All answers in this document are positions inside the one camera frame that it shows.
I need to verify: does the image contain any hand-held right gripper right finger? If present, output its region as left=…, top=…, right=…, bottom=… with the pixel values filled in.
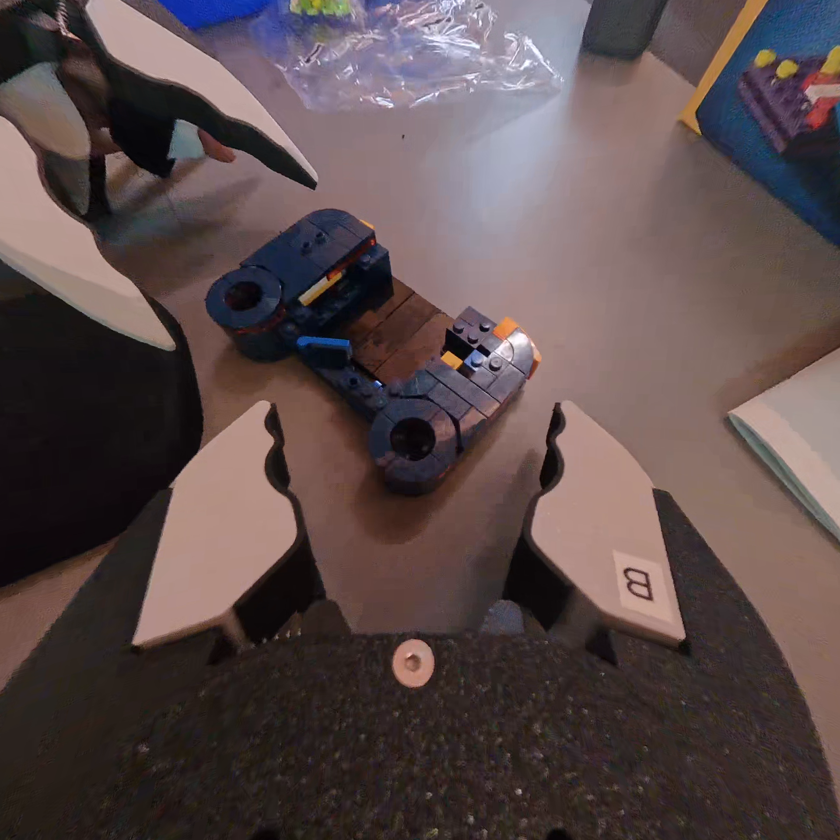
left=521, top=400, right=688, bottom=651

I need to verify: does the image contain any person's left hand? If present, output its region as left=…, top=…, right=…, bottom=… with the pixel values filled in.
left=197, top=128, right=237, bottom=165

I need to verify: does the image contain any dark grey cube device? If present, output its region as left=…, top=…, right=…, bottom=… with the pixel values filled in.
left=581, top=0, right=670, bottom=59

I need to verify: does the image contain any blue brick-built game console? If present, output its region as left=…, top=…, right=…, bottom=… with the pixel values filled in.
left=205, top=209, right=543, bottom=497

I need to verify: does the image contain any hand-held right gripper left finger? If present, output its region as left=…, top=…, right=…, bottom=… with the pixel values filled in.
left=131, top=400, right=309, bottom=651

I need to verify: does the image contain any instruction booklet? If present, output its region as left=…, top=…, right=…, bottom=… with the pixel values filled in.
left=727, top=348, right=840, bottom=542

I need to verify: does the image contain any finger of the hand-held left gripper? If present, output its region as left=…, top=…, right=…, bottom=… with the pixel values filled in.
left=0, top=121, right=177, bottom=352
left=85, top=0, right=319, bottom=191

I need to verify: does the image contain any blue and yellow toy box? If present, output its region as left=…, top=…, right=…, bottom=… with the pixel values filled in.
left=679, top=0, right=840, bottom=247

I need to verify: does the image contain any large black cushioned pad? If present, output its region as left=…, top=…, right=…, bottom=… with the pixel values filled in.
left=0, top=289, right=204, bottom=588

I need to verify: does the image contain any blue plastic bin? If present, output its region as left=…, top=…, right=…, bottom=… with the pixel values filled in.
left=157, top=0, right=277, bottom=30

